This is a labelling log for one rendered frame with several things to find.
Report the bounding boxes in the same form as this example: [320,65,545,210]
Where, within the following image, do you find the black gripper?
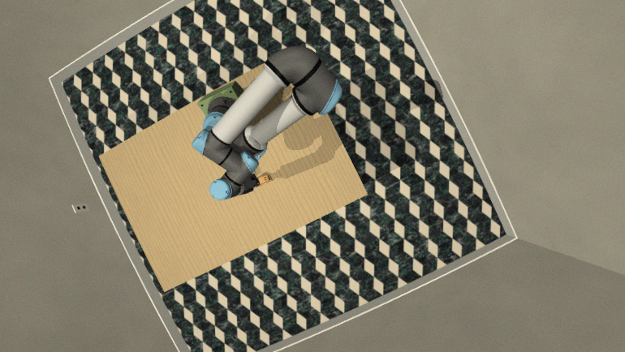
[237,174,260,196]

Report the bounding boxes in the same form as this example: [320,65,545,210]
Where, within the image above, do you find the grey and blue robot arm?
[192,46,343,200]

